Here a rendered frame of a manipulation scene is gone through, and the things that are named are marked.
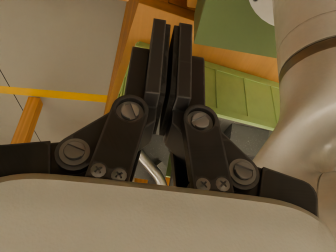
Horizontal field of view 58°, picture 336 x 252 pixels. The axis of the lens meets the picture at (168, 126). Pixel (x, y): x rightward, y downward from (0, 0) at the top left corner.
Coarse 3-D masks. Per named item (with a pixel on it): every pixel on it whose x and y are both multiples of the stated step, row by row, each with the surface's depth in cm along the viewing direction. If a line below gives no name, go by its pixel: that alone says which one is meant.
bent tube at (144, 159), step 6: (144, 156) 87; (144, 162) 87; (150, 162) 88; (150, 168) 87; (156, 168) 88; (150, 174) 88; (156, 174) 88; (162, 174) 89; (156, 180) 88; (162, 180) 88
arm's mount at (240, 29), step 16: (208, 0) 49; (224, 0) 49; (240, 0) 49; (208, 16) 52; (224, 16) 52; (240, 16) 51; (256, 16) 51; (208, 32) 55; (224, 32) 55; (240, 32) 54; (256, 32) 54; (272, 32) 53; (224, 48) 58; (240, 48) 57; (256, 48) 57; (272, 48) 57
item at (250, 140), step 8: (232, 128) 95; (240, 128) 96; (248, 128) 96; (256, 128) 97; (232, 136) 95; (240, 136) 96; (248, 136) 96; (256, 136) 97; (264, 136) 98; (240, 144) 95; (248, 144) 96; (256, 144) 97; (248, 152) 96; (256, 152) 96
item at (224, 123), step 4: (220, 120) 95; (224, 120) 95; (228, 120) 95; (220, 124) 97; (224, 124) 97; (228, 124) 97; (240, 124) 96; (244, 124) 96; (220, 128) 99; (224, 128) 99; (260, 128) 98; (268, 132) 99; (268, 136) 101
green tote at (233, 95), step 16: (128, 64) 81; (208, 64) 81; (208, 80) 78; (224, 80) 80; (240, 80) 82; (256, 80) 84; (208, 96) 75; (224, 96) 77; (240, 96) 79; (256, 96) 81; (272, 96) 83; (224, 112) 74; (240, 112) 76; (256, 112) 78; (272, 112) 80; (272, 128) 77
